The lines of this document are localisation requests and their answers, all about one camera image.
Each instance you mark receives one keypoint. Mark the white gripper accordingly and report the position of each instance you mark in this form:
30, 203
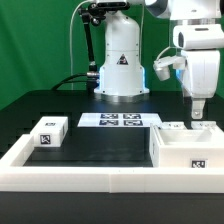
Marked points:
199, 45

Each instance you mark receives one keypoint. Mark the white cabinet body box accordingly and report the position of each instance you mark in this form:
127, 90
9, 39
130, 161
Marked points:
187, 148

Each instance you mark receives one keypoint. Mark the white cabinet door panel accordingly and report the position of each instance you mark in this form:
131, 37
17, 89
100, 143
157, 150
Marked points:
173, 125
203, 125

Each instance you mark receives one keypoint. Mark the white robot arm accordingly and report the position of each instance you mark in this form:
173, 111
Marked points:
122, 75

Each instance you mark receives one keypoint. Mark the small white cabinet top block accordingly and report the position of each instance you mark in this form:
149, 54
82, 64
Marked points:
50, 131

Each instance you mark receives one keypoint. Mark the white U-shaped fence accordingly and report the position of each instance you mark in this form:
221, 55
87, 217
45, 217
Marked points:
15, 175

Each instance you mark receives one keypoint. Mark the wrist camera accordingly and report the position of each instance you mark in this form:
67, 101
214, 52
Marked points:
161, 66

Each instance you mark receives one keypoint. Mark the white marker base plate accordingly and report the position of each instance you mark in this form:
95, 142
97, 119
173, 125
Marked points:
119, 120

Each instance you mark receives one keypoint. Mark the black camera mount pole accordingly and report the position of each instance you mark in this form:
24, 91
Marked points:
90, 17

